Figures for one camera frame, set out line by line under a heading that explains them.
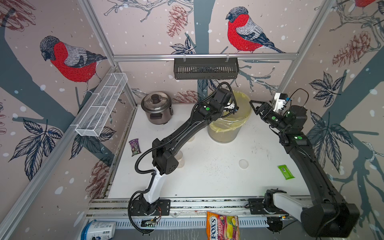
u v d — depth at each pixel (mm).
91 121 713
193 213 727
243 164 883
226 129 815
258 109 626
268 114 622
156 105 989
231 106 716
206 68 1037
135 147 949
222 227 657
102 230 630
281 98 632
